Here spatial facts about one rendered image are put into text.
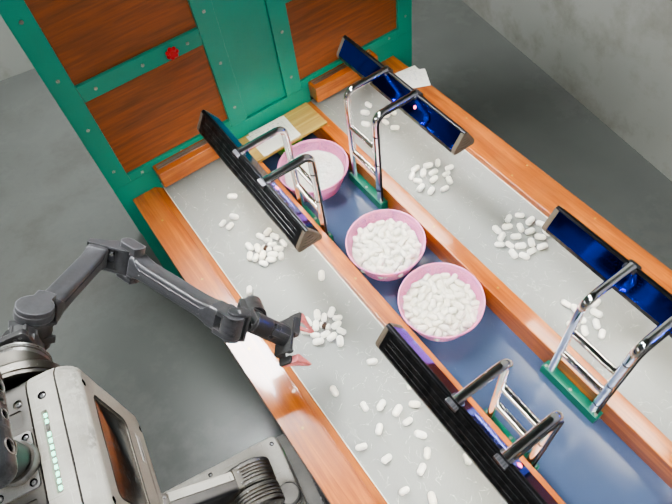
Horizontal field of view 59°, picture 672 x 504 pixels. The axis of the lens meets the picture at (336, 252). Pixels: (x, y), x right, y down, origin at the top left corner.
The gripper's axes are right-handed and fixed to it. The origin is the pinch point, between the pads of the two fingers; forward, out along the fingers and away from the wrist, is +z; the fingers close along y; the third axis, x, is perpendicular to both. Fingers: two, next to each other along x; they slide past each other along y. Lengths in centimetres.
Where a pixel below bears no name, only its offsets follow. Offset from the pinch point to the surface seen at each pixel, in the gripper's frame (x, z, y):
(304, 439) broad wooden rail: -10.6, 10.2, 20.7
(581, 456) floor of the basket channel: 42, 65, 21
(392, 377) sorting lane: 6.3, 27.3, 1.4
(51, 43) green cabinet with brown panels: -23, -85, -69
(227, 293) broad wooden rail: -33.1, -8.4, -25.4
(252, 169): -1, -27, -47
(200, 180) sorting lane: -50, -19, -76
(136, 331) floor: -134, 8, -49
